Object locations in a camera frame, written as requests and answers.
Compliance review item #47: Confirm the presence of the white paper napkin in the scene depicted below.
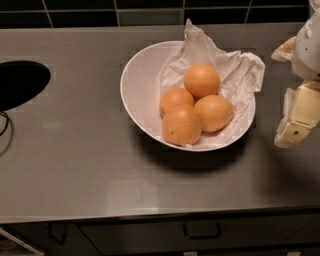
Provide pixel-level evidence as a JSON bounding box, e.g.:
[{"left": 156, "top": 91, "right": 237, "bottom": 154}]
[{"left": 158, "top": 21, "right": 265, "bottom": 151}]

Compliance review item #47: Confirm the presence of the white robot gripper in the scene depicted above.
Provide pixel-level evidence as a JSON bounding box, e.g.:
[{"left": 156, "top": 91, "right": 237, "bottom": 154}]
[{"left": 271, "top": 9, "right": 320, "bottom": 148}]

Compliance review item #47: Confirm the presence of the black cable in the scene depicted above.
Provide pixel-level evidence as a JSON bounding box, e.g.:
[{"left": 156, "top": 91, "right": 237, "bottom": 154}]
[{"left": 0, "top": 110, "right": 10, "bottom": 137}]

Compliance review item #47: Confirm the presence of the black drawer handle left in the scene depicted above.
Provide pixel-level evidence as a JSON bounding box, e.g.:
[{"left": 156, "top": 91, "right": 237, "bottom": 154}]
[{"left": 47, "top": 223, "right": 67, "bottom": 246}]

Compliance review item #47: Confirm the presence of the black drawer handle centre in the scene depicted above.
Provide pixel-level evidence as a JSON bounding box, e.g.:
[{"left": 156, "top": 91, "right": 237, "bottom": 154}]
[{"left": 183, "top": 220, "right": 222, "bottom": 240}]

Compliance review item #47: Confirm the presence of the white ceramic bowl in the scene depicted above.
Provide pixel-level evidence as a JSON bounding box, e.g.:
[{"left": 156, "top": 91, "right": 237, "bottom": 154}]
[{"left": 120, "top": 41, "right": 256, "bottom": 152}]

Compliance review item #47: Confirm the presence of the black round object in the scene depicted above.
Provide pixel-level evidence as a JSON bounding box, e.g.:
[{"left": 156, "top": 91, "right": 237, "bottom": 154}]
[{"left": 0, "top": 60, "right": 51, "bottom": 111}]

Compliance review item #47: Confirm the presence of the black drawer handle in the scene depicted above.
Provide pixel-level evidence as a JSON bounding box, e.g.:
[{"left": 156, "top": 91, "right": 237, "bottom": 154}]
[
  {"left": 183, "top": 220, "right": 222, "bottom": 240},
  {"left": 47, "top": 223, "right": 67, "bottom": 246}
]

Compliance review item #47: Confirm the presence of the dark cabinet drawer front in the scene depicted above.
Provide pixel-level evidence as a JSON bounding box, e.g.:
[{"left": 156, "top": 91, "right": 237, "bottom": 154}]
[{"left": 79, "top": 214, "right": 317, "bottom": 255}]

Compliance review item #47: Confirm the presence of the orange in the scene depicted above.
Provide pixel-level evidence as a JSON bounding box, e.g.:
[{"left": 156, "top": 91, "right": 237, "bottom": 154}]
[
  {"left": 159, "top": 88, "right": 195, "bottom": 116},
  {"left": 194, "top": 95, "right": 234, "bottom": 132},
  {"left": 162, "top": 104, "right": 202, "bottom": 146},
  {"left": 183, "top": 64, "right": 221, "bottom": 99}
]

